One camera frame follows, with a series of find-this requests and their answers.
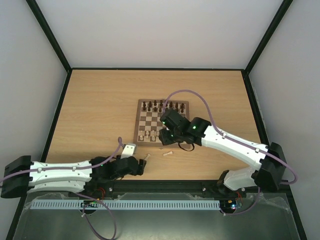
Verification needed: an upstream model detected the white queen piece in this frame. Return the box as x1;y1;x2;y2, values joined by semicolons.
162;151;173;156

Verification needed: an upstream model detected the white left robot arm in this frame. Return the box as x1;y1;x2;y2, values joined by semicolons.
0;155;147;199

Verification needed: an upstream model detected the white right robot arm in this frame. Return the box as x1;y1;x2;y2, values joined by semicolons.
159;109;286;196

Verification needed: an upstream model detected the wooden folding chess board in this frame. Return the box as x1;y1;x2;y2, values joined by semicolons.
133;99;190;148

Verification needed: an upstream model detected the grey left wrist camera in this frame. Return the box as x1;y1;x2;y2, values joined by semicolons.
120;143;137;159

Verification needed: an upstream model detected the black aluminium frame rail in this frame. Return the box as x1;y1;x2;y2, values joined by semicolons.
24;178;291;195

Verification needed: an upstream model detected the light blue cable duct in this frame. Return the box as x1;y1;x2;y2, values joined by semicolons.
30;199;221;211

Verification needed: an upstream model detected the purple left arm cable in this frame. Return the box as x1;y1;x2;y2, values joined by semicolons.
0;136;125;240

